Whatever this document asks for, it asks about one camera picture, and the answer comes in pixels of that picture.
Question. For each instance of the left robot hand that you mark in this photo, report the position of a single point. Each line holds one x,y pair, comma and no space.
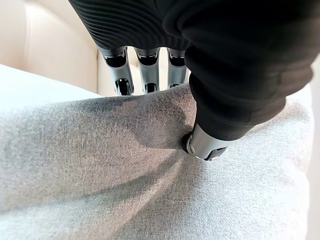
225,62

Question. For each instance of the light grey woven cushion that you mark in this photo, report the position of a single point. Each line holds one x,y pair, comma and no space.
125,162

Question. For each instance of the cream leather sofa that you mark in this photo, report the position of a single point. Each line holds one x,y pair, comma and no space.
50,42

